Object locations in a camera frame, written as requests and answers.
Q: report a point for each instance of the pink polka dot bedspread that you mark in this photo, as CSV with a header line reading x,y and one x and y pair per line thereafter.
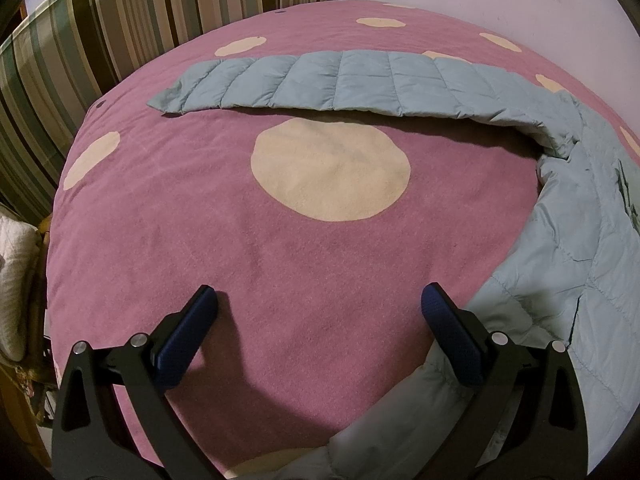
x,y
317,230

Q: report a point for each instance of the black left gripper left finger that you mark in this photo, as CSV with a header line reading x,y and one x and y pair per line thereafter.
x,y
113,419

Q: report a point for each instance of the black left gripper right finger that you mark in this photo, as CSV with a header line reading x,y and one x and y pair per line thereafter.
x,y
525,419

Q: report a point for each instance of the striped green brown pillow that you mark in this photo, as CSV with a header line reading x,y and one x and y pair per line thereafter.
x,y
69,53

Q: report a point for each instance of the light blue puffer jacket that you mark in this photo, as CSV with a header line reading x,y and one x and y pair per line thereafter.
x,y
572,276

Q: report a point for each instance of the white knitted cloth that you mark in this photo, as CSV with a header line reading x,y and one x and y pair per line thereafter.
x,y
19,247

